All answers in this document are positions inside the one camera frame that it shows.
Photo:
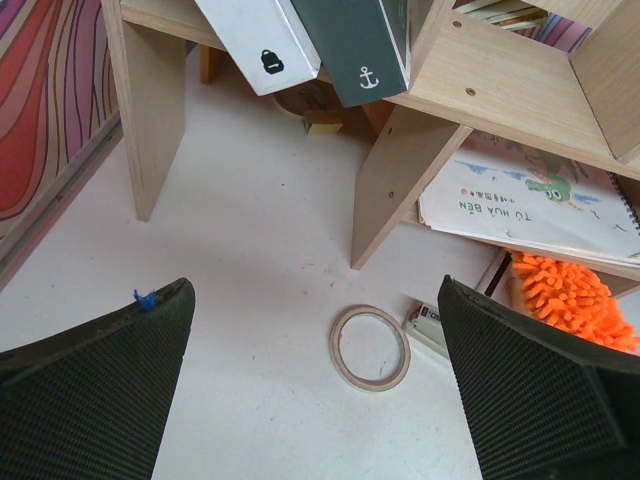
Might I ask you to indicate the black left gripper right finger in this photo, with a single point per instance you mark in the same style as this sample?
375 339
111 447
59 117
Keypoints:
540 403

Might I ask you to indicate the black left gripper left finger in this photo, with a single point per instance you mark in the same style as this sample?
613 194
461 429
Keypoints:
92 402

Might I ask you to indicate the orange chenille duster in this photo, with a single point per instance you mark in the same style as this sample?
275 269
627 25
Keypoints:
571 298

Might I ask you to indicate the wooden bookshelf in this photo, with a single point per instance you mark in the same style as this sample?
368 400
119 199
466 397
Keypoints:
467 76

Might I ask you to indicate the black white marker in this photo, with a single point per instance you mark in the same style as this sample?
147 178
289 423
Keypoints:
496 282

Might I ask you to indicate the silver black stapler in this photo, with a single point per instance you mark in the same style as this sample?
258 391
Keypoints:
422 322

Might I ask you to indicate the masking tape roll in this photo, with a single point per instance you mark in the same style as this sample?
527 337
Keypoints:
367 385

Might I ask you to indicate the spiral notebook under shelf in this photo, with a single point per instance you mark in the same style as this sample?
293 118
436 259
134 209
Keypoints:
499 190

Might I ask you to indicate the small yellow block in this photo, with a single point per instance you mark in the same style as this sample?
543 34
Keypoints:
320 122

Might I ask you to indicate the black white Twins story book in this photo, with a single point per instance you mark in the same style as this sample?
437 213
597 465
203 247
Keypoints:
364 45

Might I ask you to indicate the white book under top book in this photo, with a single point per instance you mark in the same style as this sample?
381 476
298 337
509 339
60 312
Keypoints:
267 41

